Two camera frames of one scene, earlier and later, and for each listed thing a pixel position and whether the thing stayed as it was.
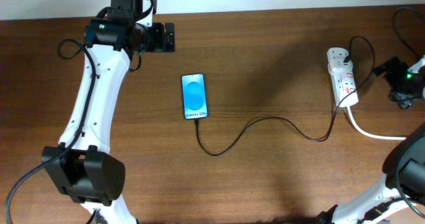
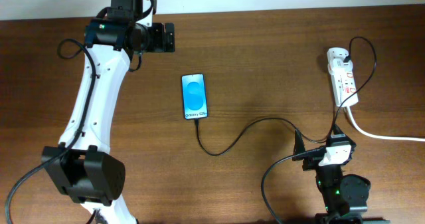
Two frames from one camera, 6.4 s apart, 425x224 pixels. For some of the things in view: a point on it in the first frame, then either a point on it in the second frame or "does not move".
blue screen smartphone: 194,96 does not move
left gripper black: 157,44 does not move
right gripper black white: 385,68 → 312,162
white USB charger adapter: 336,66 does not move
